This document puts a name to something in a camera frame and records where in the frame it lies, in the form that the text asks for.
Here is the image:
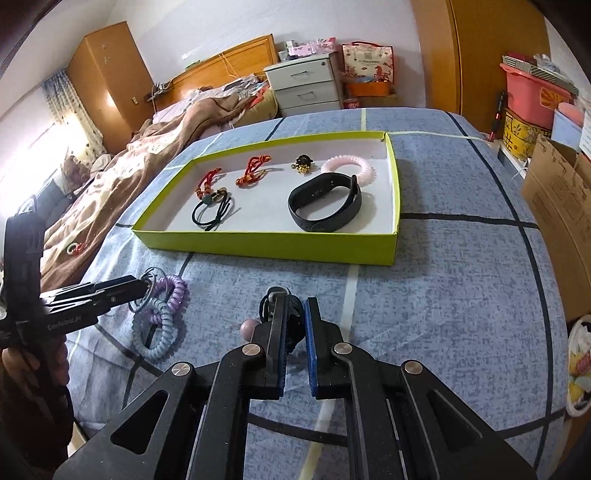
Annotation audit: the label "pink floral quilt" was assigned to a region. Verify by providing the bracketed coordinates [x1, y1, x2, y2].
[55, 134, 185, 227]

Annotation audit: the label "thin grey hair tie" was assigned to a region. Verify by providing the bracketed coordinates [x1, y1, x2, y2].
[141, 267, 169, 310]

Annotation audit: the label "white box pink lid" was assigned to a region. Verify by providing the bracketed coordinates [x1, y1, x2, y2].
[551, 102, 591, 153]

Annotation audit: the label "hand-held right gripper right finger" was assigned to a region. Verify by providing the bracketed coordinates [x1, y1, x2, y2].
[305, 296, 539, 480]

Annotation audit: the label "striped flat box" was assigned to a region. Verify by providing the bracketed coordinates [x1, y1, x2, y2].
[502, 54, 578, 93]

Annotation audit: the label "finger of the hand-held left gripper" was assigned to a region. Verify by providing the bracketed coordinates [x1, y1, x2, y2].
[45, 290, 149, 320]
[41, 276, 151, 306]

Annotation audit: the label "red patterned gift bag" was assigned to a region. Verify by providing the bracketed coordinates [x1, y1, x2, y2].
[341, 42, 395, 85]

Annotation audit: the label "blue plaid bedsheet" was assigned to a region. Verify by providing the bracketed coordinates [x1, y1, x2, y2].
[65, 108, 568, 480]

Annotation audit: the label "black hair tie pink bead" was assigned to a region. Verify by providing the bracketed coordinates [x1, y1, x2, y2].
[240, 286, 296, 344]

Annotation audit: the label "light blue spiral hair tie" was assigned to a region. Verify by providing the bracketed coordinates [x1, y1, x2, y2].
[131, 298, 178, 361]

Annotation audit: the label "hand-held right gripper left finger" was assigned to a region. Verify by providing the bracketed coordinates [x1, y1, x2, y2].
[53, 288, 305, 480]

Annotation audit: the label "wooden headboard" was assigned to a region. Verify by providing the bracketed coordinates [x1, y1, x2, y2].
[152, 34, 280, 112]

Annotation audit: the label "purple spiral hair tie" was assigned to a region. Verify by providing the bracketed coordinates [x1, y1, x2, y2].
[159, 275, 190, 315]

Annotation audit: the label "black hair tie teal bead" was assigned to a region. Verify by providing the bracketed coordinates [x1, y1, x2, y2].
[191, 187, 241, 232]

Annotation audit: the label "pink spiral hair tie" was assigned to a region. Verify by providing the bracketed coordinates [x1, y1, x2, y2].
[321, 156, 377, 188]

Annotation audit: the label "brown teddy bear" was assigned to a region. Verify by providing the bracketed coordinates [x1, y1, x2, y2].
[62, 156, 90, 190]

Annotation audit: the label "brown blanket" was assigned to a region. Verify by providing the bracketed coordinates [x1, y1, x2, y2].
[39, 95, 259, 291]

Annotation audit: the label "black fitness band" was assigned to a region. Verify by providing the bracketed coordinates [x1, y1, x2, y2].
[287, 173, 363, 233]

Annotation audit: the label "narrow wooden wardrobe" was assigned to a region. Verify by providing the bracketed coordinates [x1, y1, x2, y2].
[67, 21, 155, 155]

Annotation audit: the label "large wooden wardrobe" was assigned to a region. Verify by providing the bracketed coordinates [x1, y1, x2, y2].
[411, 0, 550, 134]

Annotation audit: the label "grey nightstand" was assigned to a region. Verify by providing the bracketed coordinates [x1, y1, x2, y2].
[264, 51, 347, 117]

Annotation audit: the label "pink packets on nightstand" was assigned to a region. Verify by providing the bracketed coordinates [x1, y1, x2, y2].
[284, 38, 335, 58]

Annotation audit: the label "pink plastic tub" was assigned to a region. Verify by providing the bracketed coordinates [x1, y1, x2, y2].
[500, 62, 575, 131]

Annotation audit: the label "large cardboard box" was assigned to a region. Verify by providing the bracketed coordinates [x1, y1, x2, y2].
[522, 134, 591, 324]

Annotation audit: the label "person's left hand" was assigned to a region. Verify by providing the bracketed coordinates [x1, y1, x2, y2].
[0, 339, 70, 416]

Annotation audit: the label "yellow patterned tin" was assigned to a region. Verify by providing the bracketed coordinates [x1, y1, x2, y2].
[502, 107, 550, 160]

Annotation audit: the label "red braided bracelet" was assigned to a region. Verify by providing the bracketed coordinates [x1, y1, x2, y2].
[196, 167, 222, 199]
[235, 156, 273, 188]

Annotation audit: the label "yellow-green cardboard box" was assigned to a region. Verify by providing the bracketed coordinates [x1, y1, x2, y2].
[131, 131, 399, 267]

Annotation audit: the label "orange box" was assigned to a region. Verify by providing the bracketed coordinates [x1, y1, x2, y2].
[346, 80, 397, 97]

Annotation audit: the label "patterned curtain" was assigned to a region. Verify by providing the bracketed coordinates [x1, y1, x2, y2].
[41, 69, 107, 158]

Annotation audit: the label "floral round tray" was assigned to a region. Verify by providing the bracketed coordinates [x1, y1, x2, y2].
[566, 314, 591, 416]

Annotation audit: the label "person's left forearm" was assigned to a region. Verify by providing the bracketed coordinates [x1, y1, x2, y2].
[0, 383, 75, 469]

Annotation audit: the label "pillow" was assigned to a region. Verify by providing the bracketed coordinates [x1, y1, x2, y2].
[233, 90, 282, 127]

